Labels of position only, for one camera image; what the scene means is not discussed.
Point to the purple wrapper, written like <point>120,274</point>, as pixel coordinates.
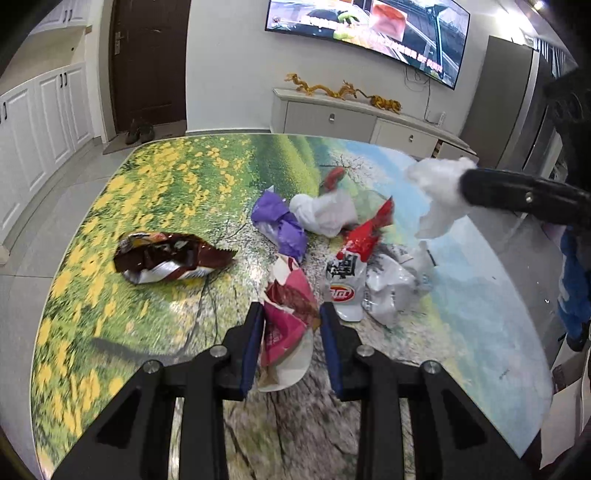
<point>286,230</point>

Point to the dark brown door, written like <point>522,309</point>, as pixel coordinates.
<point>152,69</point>

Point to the pink snack bag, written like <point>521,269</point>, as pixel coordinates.
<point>281,327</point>

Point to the white television cabinet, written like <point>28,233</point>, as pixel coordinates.
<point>323,115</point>

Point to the tan doormat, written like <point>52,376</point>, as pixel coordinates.
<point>120,147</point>

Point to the grey refrigerator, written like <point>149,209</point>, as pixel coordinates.
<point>503,92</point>

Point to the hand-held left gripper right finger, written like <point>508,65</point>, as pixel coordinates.
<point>330,350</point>

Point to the white tissue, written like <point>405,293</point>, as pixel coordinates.
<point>438,194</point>
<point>323,212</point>

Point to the landscape print table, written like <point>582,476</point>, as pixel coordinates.
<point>161,194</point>

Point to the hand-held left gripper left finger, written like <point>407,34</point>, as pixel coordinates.
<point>251,350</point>

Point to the wall television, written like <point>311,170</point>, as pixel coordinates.
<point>369,27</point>

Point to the brown chip bag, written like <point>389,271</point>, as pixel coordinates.
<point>161,256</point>

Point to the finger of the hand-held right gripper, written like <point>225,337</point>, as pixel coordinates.
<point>508,191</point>

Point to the white wall cabinet unit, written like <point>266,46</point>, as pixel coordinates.
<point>46,129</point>

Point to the red and white chip bag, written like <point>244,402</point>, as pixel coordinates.
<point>344,277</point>

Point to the golden dragon ornament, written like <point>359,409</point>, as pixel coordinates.
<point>344,90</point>

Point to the small red wrapper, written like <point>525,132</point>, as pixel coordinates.
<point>333,177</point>

